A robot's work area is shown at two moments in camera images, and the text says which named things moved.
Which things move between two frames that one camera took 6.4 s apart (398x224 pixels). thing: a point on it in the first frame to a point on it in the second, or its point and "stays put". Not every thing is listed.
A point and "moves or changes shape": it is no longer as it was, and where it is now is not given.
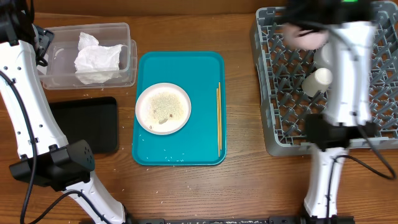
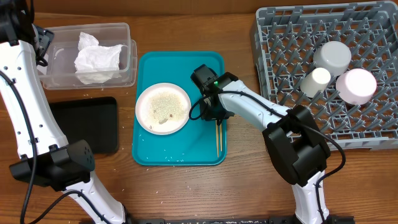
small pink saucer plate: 297,36 moves or changes shape
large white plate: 163,108 stays put
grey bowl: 324,56 stays put
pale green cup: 316,81 stays put
